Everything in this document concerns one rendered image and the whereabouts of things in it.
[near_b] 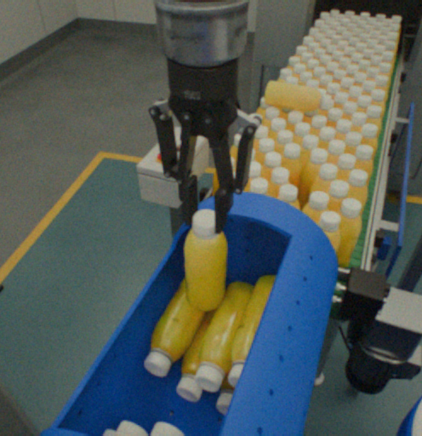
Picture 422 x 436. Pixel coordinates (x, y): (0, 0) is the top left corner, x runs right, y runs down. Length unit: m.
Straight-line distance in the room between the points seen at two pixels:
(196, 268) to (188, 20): 0.34
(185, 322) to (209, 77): 0.40
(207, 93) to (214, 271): 0.28
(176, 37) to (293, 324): 0.35
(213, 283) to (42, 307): 1.61
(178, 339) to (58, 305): 1.53
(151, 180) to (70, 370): 1.17
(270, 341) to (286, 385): 0.05
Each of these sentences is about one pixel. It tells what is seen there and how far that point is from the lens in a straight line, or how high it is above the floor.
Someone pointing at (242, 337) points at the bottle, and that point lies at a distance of 0.59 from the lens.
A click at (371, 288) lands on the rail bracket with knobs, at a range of 0.86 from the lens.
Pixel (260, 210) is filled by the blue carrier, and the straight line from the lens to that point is 0.61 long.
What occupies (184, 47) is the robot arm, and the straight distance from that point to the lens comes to 0.41.
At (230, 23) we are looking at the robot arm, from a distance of 0.41.
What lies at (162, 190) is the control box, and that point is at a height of 1.05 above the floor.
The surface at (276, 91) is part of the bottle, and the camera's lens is 1.22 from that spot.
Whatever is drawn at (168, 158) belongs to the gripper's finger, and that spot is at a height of 1.34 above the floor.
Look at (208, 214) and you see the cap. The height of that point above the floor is 1.25.
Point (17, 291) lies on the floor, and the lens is 2.29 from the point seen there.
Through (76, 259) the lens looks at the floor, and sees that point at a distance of 2.33.
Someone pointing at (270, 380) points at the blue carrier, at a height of 1.20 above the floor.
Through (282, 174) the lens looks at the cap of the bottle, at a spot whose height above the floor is 1.08.
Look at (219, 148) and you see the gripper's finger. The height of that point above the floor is 1.37.
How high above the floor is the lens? 1.62
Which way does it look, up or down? 43 degrees down
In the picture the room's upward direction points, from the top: straight up
